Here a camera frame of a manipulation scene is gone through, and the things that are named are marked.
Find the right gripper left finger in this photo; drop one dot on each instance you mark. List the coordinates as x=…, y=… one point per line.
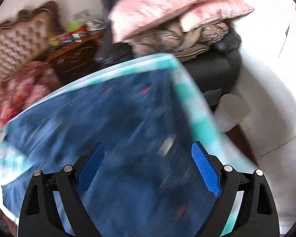
x=39, y=214

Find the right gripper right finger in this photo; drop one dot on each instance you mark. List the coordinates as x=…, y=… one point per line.
x=257, y=215

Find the blue denim jeans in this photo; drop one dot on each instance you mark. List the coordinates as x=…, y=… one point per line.
x=148, y=183

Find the teal white checkered cloth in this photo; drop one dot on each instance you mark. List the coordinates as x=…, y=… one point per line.
x=194, y=106

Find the white plastic bin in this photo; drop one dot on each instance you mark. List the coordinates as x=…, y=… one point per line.
x=231, y=111

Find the red floral bed quilt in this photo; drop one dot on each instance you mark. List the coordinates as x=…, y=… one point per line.
x=26, y=87

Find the black leather armchair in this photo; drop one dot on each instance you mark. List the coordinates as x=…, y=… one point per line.
x=215, y=71

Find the dark wooden nightstand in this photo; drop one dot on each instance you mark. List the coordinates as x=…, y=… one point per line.
x=76, y=59

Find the tufted beige headboard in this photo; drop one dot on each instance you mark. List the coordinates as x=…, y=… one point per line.
x=27, y=38

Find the beige plaid blanket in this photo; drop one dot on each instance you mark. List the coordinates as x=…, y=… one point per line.
x=170, y=38

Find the small pink pillow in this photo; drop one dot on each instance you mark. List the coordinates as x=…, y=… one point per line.
x=211, y=11

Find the large pink pillow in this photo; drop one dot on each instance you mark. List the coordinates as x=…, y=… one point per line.
x=131, y=17

